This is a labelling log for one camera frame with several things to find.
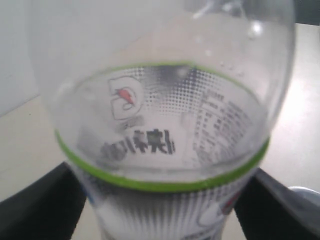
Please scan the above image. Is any clear labelled plastic bottle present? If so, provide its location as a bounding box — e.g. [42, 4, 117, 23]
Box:
[27, 0, 295, 240]

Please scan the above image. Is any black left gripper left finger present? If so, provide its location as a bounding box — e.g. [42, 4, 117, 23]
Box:
[0, 163, 87, 240]

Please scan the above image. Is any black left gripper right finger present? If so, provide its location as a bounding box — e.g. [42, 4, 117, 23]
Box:
[234, 169, 320, 240]

